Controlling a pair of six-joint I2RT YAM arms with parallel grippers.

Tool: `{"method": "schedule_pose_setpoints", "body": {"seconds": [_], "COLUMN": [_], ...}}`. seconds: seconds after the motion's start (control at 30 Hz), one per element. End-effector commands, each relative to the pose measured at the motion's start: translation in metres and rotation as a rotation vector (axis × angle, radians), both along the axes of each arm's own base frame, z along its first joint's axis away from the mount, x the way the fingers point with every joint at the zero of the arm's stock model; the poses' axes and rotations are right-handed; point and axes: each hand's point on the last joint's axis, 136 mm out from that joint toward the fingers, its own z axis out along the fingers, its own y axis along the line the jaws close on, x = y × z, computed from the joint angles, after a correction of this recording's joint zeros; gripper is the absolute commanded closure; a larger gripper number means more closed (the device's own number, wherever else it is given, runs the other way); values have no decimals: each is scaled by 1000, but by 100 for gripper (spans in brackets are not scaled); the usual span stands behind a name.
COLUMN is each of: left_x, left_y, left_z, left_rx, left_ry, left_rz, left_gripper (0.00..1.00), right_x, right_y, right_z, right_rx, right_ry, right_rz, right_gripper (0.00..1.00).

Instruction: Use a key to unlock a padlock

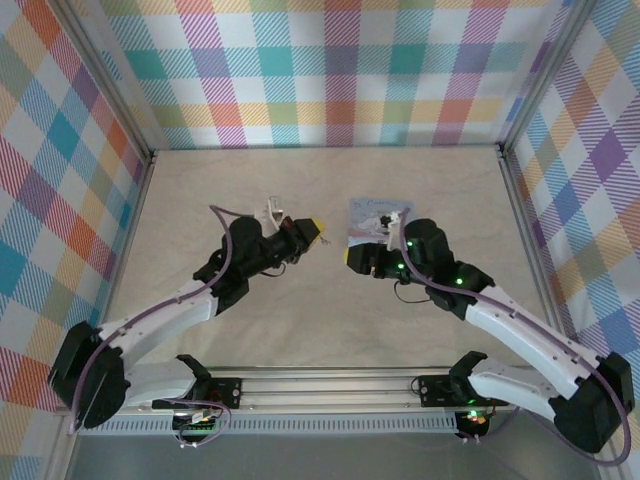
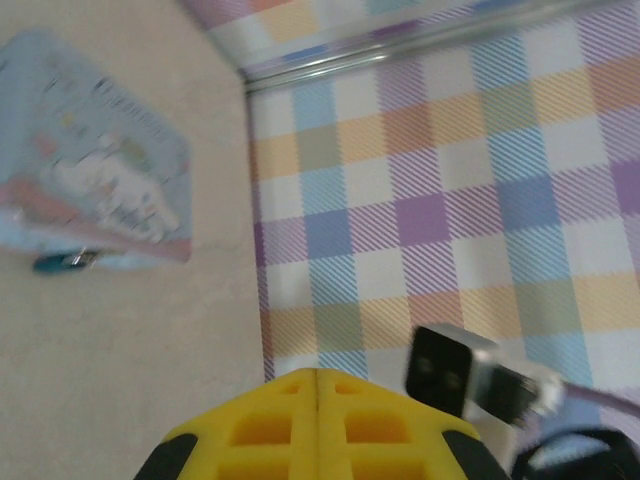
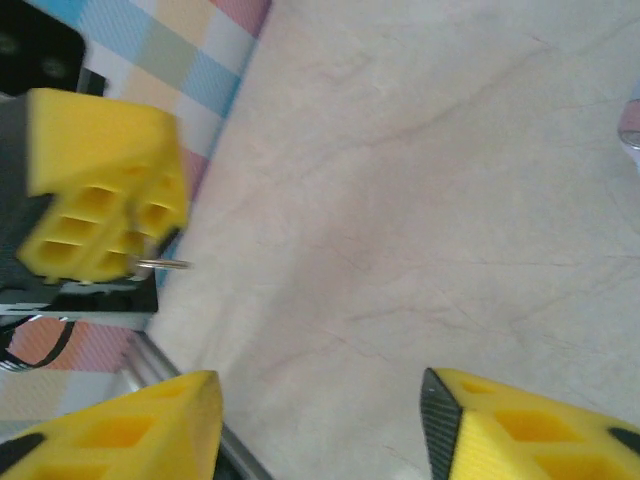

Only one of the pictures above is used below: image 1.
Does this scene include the cartoon bunny printed mat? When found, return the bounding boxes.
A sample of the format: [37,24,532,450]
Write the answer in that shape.
[344,197,417,252]

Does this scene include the small controller board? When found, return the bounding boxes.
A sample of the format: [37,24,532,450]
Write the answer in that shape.
[172,409,221,437]
[457,408,489,439]

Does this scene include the aluminium frame floor rail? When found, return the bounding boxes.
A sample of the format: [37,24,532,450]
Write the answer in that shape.
[49,149,159,421]
[497,147,584,352]

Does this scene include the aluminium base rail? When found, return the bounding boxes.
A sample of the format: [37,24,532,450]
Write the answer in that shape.
[114,366,521,414]

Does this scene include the grey slotted cable duct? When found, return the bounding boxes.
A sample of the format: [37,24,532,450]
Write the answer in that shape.
[93,417,459,437]

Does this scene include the aluminium frame post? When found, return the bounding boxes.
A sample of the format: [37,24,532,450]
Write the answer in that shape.
[497,0,594,156]
[47,0,157,161]

